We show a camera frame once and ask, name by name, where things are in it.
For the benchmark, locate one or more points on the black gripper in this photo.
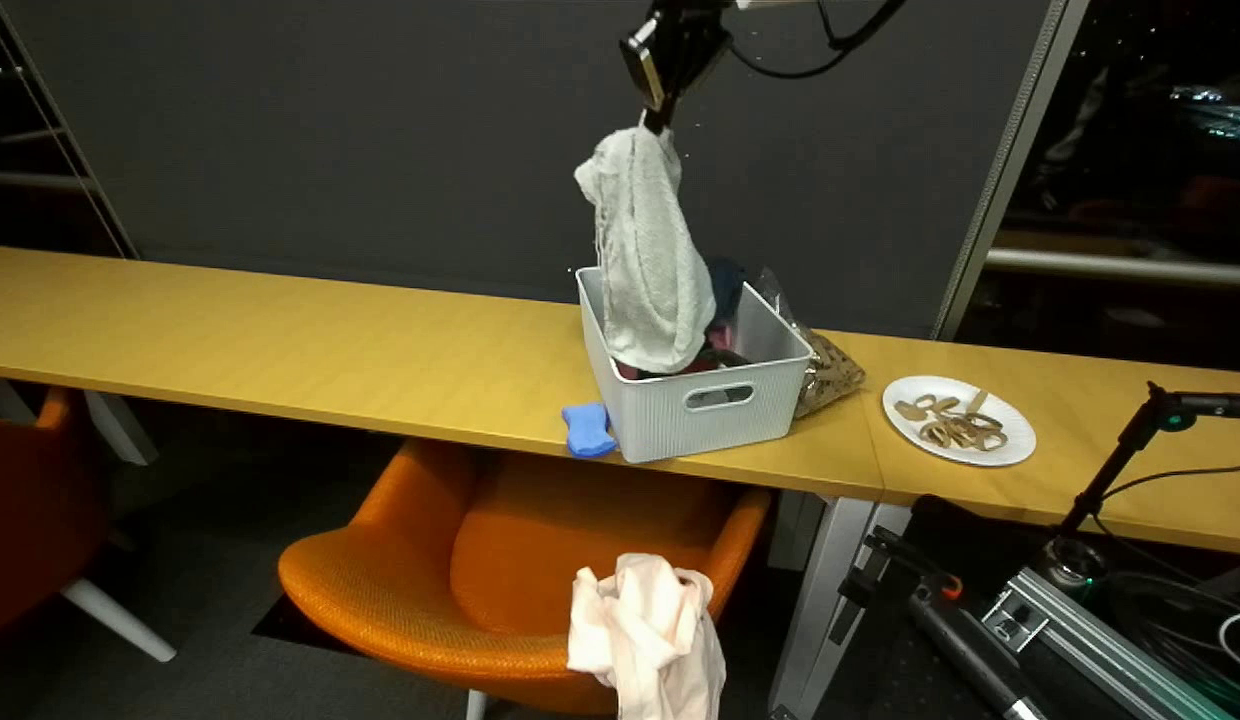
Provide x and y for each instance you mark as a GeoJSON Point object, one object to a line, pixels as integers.
{"type": "Point", "coordinates": [694, 30]}

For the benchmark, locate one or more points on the white towel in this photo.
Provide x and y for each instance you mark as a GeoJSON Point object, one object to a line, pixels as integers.
{"type": "Point", "coordinates": [644, 264]}

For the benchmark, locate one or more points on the white plastic container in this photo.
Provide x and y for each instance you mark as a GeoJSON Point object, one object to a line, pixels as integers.
{"type": "Point", "coordinates": [703, 414]}

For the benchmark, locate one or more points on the orange sofa chair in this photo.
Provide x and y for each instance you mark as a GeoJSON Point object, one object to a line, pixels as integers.
{"type": "Point", "coordinates": [383, 562]}

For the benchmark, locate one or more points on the clear bag of snacks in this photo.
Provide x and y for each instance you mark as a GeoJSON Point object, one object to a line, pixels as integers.
{"type": "Point", "coordinates": [835, 382]}

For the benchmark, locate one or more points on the blue sponge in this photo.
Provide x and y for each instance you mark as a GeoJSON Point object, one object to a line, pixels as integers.
{"type": "Point", "coordinates": [586, 431]}

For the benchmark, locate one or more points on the tan rubber band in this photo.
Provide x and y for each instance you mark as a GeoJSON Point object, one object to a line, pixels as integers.
{"type": "Point", "coordinates": [983, 433]}
{"type": "Point", "coordinates": [978, 403]}
{"type": "Point", "coordinates": [913, 404]}
{"type": "Point", "coordinates": [941, 431]}

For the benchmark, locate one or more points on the grey metal handrail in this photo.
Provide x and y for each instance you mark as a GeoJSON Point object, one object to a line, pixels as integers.
{"type": "Point", "coordinates": [1126, 264]}

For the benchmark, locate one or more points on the white paper plate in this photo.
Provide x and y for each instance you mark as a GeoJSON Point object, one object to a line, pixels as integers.
{"type": "Point", "coordinates": [1006, 450]}

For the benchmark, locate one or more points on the black clamp orange tip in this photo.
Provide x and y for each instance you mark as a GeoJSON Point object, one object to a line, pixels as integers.
{"type": "Point", "coordinates": [902, 566]}

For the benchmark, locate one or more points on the white table leg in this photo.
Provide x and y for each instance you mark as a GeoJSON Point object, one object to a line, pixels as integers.
{"type": "Point", "coordinates": [820, 600]}
{"type": "Point", "coordinates": [121, 431]}

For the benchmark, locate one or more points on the pale pink cloth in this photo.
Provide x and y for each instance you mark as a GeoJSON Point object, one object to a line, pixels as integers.
{"type": "Point", "coordinates": [644, 626]}

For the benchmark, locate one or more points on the silver round knob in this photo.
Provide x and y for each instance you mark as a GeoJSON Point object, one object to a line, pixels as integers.
{"type": "Point", "coordinates": [1068, 562]}

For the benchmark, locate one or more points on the white metal railing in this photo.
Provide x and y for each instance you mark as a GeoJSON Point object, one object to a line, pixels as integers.
{"type": "Point", "coordinates": [21, 178]}

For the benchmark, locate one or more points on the black camera stand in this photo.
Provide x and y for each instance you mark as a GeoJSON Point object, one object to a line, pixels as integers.
{"type": "Point", "coordinates": [1114, 461]}

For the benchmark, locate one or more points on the black stereo camera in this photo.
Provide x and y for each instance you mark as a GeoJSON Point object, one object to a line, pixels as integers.
{"type": "Point", "coordinates": [1221, 404]}

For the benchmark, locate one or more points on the aluminium rail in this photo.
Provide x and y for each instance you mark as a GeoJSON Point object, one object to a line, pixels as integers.
{"type": "Point", "coordinates": [1084, 643]}

